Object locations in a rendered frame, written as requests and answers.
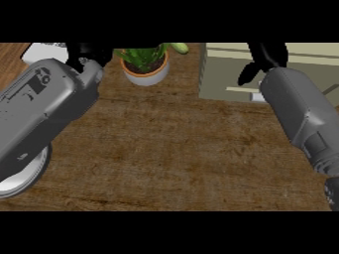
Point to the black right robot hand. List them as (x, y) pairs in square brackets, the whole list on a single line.
[(267, 56)]

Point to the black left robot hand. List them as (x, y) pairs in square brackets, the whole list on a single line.
[(90, 51)]

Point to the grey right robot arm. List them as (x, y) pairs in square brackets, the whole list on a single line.
[(304, 115)]

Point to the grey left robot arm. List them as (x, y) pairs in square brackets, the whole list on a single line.
[(26, 112)]

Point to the olive open drawer cabinet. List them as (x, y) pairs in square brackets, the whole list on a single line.
[(236, 72)]

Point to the white can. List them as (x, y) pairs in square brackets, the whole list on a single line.
[(257, 97)]

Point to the white rounded object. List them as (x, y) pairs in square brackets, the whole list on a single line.
[(46, 53)]

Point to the green potted plant white pot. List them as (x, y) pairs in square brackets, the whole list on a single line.
[(146, 64)]

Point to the white round plate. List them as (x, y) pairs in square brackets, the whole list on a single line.
[(23, 175)]

